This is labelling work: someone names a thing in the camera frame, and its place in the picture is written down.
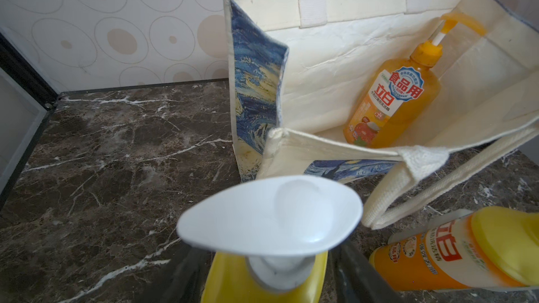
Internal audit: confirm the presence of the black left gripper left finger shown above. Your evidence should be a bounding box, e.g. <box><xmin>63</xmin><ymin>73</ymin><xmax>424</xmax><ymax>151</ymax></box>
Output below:
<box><xmin>134</xmin><ymin>244</ymin><xmax>213</xmax><ymax>302</ymax></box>

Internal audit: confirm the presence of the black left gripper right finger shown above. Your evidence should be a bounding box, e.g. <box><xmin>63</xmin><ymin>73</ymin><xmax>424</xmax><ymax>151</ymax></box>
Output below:
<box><xmin>329</xmin><ymin>241</ymin><xmax>404</xmax><ymax>303</ymax></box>

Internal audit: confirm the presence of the yellow pump dish soap bottle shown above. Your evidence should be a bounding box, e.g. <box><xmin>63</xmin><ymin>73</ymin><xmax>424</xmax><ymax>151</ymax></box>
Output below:
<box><xmin>176</xmin><ymin>175</ymin><xmax>363</xmax><ymax>302</ymax></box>

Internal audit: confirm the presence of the orange bottle yellow cap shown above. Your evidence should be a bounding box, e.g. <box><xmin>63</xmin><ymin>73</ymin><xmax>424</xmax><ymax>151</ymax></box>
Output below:
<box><xmin>369</xmin><ymin>206</ymin><xmax>538</xmax><ymax>291</ymax></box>

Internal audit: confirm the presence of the orange pump dish soap bottle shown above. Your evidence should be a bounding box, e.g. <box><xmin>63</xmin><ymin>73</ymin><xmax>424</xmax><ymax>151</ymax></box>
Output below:
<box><xmin>343</xmin><ymin>13</ymin><xmax>487</xmax><ymax>149</ymax></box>

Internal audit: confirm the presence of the cream starry night tote bag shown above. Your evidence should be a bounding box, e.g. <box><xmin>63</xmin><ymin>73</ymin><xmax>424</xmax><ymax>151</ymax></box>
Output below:
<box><xmin>223</xmin><ymin>0</ymin><xmax>538</xmax><ymax>229</ymax></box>

